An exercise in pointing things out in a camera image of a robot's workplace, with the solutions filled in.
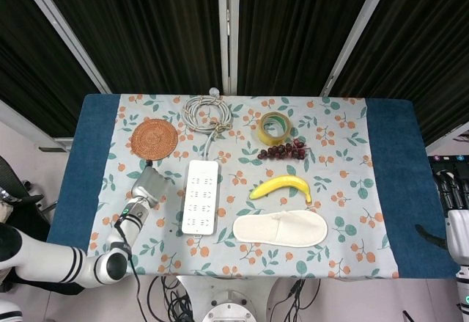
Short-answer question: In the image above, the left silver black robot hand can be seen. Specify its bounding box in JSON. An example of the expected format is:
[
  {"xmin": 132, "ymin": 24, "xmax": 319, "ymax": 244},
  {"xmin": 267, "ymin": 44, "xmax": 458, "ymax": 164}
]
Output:
[{"xmin": 131, "ymin": 160, "xmax": 171, "ymax": 209}]

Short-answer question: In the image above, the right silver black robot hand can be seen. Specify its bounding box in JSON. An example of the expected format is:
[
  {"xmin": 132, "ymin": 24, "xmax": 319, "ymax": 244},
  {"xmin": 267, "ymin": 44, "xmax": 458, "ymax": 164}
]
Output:
[{"xmin": 416, "ymin": 169, "xmax": 469, "ymax": 264}]

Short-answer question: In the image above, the white power strip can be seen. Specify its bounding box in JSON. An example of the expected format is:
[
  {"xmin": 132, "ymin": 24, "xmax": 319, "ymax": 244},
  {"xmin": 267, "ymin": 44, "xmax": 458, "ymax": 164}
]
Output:
[{"xmin": 181, "ymin": 159, "xmax": 220, "ymax": 235}]

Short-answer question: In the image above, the round woven rattan coaster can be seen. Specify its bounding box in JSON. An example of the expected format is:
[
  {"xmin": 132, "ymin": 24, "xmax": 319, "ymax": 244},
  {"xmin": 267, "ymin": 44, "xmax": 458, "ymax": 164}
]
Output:
[{"xmin": 131, "ymin": 118, "xmax": 180, "ymax": 161}]

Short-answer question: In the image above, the black device with coloured lights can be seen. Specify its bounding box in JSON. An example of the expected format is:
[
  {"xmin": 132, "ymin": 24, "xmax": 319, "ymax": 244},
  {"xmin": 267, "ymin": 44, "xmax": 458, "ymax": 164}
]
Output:
[{"xmin": 427, "ymin": 154, "xmax": 469, "ymax": 191}]

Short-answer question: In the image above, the blue table cover cloth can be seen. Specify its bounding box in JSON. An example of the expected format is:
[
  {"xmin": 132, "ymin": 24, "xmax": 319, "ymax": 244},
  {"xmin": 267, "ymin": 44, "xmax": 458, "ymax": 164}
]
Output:
[{"xmin": 46, "ymin": 93, "xmax": 462, "ymax": 279}]

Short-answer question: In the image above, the white disposable slipper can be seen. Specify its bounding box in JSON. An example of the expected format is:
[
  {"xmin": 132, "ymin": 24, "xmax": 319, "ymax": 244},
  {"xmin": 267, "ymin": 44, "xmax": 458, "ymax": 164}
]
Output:
[{"xmin": 232, "ymin": 210, "xmax": 328, "ymax": 249}]

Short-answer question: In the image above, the yellow packing tape roll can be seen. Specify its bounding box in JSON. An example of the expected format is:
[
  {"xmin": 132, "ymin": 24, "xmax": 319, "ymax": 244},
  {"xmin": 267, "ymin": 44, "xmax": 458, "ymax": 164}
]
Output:
[{"xmin": 255, "ymin": 111, "xmax": 292, "ymax": 145}]

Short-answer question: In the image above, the yellow banana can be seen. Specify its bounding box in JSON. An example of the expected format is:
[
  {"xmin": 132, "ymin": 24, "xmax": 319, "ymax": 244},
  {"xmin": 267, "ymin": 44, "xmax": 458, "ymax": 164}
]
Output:
[{"xmin": 248, "ymin": 175, "xmax": 313, "ymax": 204}]

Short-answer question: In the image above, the dark red grape bunch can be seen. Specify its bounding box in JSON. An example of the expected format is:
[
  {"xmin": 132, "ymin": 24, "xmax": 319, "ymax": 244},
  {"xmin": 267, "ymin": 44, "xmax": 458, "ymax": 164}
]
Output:
[{"xmin": 256, "ymin": 139, "xmax": 311, "ymax": 161}]

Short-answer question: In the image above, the floral fruit print tablecloth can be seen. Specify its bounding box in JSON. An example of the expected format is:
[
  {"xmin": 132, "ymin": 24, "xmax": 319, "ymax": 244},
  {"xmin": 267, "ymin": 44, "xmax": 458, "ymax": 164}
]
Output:
[{"xmin": 86, "ymin": 93, "xmax": 400, "ymax": 279}]

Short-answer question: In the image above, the black office chair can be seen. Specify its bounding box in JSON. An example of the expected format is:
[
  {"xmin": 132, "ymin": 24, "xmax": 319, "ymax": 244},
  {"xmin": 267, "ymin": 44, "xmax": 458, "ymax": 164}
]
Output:
[{"xmin": 0, "ymin": 155, "xmax": 56, "ymax": 227}]

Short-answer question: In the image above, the black pleated curtain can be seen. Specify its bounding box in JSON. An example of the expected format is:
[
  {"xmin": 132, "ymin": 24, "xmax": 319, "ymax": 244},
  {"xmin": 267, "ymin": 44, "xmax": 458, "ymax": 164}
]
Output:
[
  {"xmin": 32, "ymin": 0, "xmax": 223, "ymax": 94},
  {"xmin": 237, "ymin": 0, "xmax": 380, "ymax": 98},
  {"xmin": 0, "ymin": 0, "xmax": 102, "ymax": 138},
  {"xmin": 329, "ymin": 0, "xmax": 469, "ymax": 147}
]

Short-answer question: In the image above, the grey cable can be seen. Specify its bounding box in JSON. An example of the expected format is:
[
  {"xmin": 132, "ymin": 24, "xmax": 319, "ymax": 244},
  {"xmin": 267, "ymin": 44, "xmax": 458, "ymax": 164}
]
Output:
[{"xmin": 182, "ymin": 87, "xmax": 234, "ymax": 161}]

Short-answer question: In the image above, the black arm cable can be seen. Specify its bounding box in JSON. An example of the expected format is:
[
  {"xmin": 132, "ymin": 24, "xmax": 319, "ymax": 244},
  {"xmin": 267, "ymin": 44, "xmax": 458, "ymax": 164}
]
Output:
[{"xmin": 114, "ymin": 217, "xmax": 144, "ymax": 322}]

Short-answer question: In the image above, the black floor cable bundle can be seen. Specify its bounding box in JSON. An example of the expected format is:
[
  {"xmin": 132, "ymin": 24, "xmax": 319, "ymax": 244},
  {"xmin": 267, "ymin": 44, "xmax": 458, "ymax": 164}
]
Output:
[
  {"xmin": 146, "ymin": 276, "xmax": 201, "ymax": 322},
  {"xmin": 270, "ymin": 278, "xmax": 323, "ymax": 322}
]

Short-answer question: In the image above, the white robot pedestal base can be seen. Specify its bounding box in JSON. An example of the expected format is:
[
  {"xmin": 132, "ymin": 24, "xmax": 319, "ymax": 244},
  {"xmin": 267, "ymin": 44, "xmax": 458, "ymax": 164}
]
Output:
[{"xmin": 175, "ymin": 276, "xmax": 307, "ymax": 322}]

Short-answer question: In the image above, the white metal frame post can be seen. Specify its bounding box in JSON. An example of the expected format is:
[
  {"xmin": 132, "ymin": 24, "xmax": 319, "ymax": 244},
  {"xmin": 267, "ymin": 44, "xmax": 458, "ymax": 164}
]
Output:
[
  {"xmin": 12, "ymin": 0, "xmax": 113, "ymax": 94},
  {"xmin": 216, "ymin": 0, "xmax": 240, "ymax": 95},
  {"xmin": 320, "ymin": 0, "xmax": 399, "ymax": 98}
]

